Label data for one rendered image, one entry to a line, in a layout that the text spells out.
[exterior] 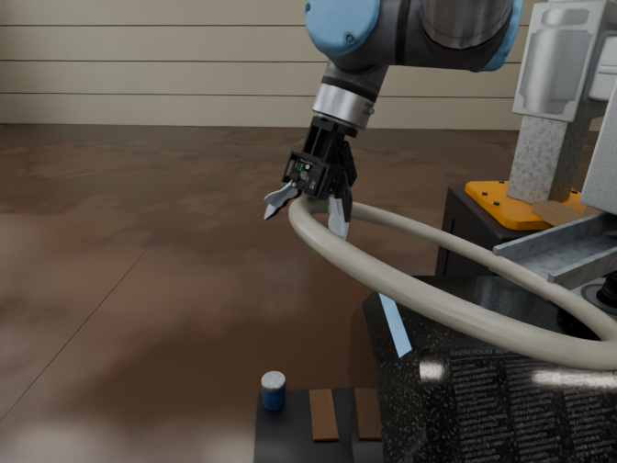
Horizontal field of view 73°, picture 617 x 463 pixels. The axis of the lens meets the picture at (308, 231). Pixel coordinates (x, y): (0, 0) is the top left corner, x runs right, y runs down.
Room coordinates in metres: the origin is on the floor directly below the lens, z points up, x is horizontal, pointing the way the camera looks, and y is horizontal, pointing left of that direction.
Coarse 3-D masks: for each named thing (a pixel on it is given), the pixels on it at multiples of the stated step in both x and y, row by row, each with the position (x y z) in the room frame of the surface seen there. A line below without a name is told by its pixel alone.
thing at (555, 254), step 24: (600, 216) 0.87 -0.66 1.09; (528, 240) 0.73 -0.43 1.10; (552, 240) 0.78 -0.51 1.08; (576, 240) 0.82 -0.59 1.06; (600, 240) 0.83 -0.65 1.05; (528, 264) 0.71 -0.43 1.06; (552, 264) 0.71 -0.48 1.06; (576, 264) 0.64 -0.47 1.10; (600, 264) 0.67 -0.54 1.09; (528, 288) 0.63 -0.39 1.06
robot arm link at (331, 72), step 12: (324, 72) 0.68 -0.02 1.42; (336, 72) 0.65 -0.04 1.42; (348, 72) 0.64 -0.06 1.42; (372, 72) 0.64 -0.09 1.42; (384, 72) 0.66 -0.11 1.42; (336, 84) 0.65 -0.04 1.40; (348, 84) 0.64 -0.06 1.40; (360, 84) 0.64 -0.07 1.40; (372, 84) 0.65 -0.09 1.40; (372, 96) 0.65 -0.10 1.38
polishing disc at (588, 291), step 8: (592, 280) 0.97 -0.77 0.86; (600, 280) 0.97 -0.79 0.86; (576, 288) 0.93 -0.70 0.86; (584, 288) 0.93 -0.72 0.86; (592, 288) 0.93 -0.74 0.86; (600, 288) 0.93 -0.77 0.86; (584, 296) 0.89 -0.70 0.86; (592, 296) 0.89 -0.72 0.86; (592, 304) 0.86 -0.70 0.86; (600, 304) 0.86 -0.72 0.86; (608, 312) 0.82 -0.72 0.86; (616, 312) 0.82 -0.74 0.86; (616, 320) 0.79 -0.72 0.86
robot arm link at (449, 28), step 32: (416, 0) 0.52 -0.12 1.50; (448, 0) 0.39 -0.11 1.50; (480, 0) 0.38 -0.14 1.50; (512, 0) 0.47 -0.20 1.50; (416, 32) 0.51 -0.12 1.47; (448, 32) 0.45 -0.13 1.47; (480, 32) 0.45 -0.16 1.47; (512, 32) 0.48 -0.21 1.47; (416, 64) 0.54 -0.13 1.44; (448, 64) 0.52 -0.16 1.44; (480, 64) 0.51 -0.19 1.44
